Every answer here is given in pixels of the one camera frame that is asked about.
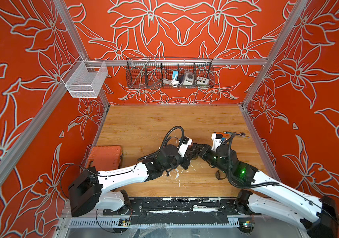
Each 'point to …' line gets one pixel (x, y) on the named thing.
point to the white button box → (202, 81)
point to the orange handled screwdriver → (220, 135)
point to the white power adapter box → (189, 79)
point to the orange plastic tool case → (106, 157)
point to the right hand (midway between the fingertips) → (234, 173)
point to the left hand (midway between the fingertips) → (157, 152)
